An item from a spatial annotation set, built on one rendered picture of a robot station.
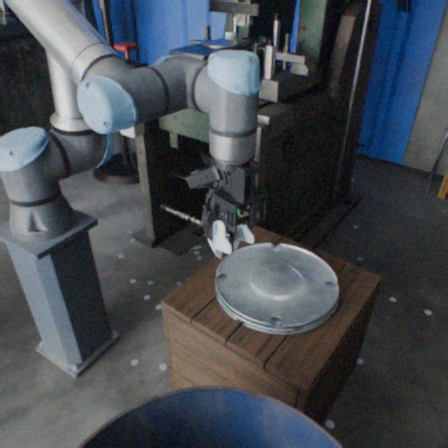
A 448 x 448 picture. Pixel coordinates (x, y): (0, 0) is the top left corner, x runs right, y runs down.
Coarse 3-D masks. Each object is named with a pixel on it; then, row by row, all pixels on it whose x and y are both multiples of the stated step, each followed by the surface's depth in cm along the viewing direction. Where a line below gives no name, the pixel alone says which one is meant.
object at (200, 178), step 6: (204, 168) 76; (210, 168) 68; (216, 168) 67; (192, 174) 74; (198, 174) 72; (204, 174) 70; (210, 174) 69; (216, 174) 68; (192, 180) 74; (198, 180) 73; (204, 180) 71; (210, 180) 70; (216, 180) 68; (192, 186) 75; (198, 186) 74; (204, 186) 75
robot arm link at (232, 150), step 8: (216, 136) 61; (224, 136) 67; (248, 136) 61; (256, 136) 63; (216, 144) 62; (224, 144) 61; (232, 144) 61; (240, 144) 61; (248, 144) 61; (216, 152) 62; (224, 152) 62; (232, 152) 61; (240, 152) 61; (248, 152) 62; (224, 160) 62; (232, 160) 62; (240, 160) 62; (248, 160) 64
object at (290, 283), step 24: (240, 264) 101; (264, 264) 100; (288, 264) 101; (312, 264) 101; (240, 288) 93; (264, 288) 92; (288, 288) 92; (312, 288) 93; (336, 288) 93; (240, 312) 87; (264, 312) 87; (288, 312) 87; (312, 312) 87
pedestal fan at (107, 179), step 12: (108, 0) 181; (108, 12) 184; (108, 24) 186; (108, 36) 189; (120, 132) 215; (120, 156) 236; (132, 156) 236; (96, 168) 223; (108, 168) 223; (120, 168) 223; (132, 168) 223; (108, 180) 215; (120, 180) 214; (132, 180) 214
